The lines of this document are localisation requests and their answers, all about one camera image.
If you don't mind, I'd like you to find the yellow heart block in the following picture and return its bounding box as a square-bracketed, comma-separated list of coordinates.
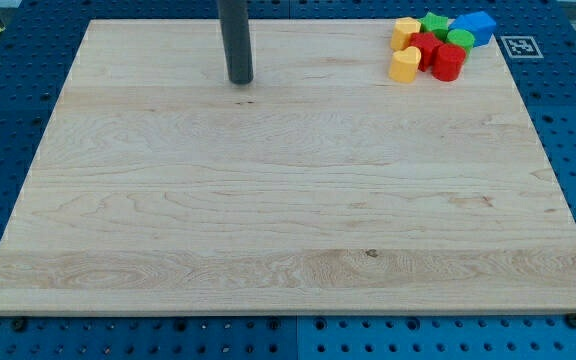
[388, 46, 421, 83]

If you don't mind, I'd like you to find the light wooden board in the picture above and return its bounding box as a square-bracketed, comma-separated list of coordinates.
[0, 19, 576, 317]

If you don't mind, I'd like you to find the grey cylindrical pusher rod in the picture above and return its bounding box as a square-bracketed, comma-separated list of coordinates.
[217, 0, 254, 85]

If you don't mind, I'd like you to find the yellow hexagon block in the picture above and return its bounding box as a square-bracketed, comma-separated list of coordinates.
[390, 17, 421, 51]

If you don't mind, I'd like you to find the red star block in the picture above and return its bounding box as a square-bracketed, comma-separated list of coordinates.
[410, 32, 444, 72]

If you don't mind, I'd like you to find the red cylinder block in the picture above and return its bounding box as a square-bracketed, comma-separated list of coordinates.
[432, 44, 467, 82]

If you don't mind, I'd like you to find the green star block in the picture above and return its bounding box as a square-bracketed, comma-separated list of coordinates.
[419, 12, 449, 41]

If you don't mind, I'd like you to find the green cylinder block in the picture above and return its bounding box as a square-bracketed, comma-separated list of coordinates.
[446, 29, 476, 55]

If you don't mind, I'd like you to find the blue block behind cube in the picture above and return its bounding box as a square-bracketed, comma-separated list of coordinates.
[449, 14, 474, 32]

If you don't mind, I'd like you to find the white fiducial marker tag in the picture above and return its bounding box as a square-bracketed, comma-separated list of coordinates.
[500, 35, 543, 59]

